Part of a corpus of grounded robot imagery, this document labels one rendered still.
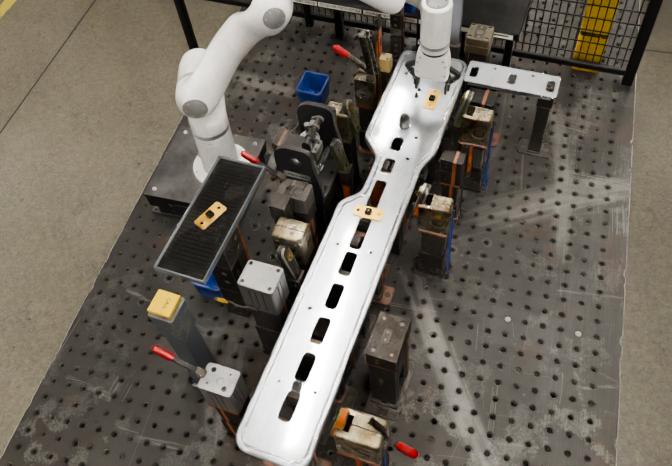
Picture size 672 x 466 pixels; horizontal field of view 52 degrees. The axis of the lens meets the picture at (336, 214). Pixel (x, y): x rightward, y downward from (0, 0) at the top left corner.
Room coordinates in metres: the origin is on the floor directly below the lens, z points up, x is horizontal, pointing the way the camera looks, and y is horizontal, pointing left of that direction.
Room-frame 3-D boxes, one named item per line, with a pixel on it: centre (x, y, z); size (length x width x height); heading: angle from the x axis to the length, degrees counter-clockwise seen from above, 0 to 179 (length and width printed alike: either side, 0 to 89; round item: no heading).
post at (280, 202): (1.12, 0.14, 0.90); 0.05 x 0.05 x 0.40; 63
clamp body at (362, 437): (0.50, 0.01, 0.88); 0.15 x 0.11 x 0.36; 63
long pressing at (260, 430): (1.09, -0.09, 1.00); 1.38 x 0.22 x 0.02; 153
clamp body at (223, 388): (0.66, 0.33, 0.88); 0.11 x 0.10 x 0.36; 63
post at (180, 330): (0.82, 0.43, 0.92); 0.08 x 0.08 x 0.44; 63
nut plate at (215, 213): (1.06, 0.32, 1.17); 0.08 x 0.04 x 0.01; 133
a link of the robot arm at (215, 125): (1.57, 0.35, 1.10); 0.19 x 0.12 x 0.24; 177
